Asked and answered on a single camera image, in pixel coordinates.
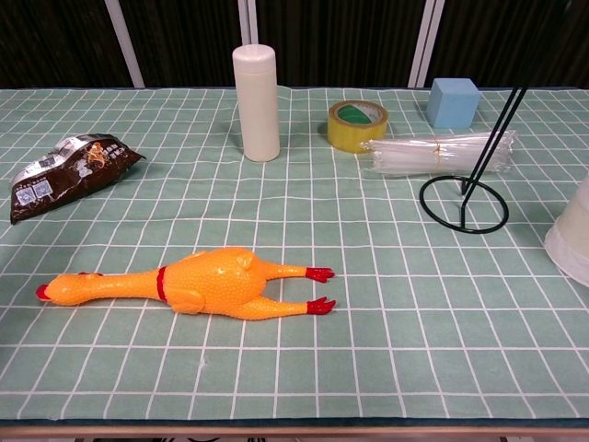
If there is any white partition post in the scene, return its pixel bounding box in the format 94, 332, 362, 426
408, 0, 448, 89
237, 0, 260, 48
103, 0, 146, 89

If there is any brown snack bag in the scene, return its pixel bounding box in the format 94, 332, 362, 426
9, 133, 146, 226

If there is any white toilet paper roll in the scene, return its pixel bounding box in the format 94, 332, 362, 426
544, 171, 589, 289

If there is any blue foam cube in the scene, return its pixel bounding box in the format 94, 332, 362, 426
425, 77, 481, 130

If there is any black wire paper holder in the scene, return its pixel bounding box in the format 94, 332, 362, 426
419, 86, 530, 234

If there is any yellow rubber chicken toy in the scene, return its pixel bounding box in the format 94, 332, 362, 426
36, 246, 338, 321

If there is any yellow packing tape roll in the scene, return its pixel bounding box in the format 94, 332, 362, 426
327, 99, 388, 155

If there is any white cylindrical bottle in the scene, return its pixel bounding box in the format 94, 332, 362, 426
231, 43, 282, 163

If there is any clear plastic straw bundle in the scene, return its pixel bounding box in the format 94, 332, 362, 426
361, 129, 517, 179

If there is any green checked tablecloth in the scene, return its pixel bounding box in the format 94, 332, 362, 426
0, 86, 589, 421

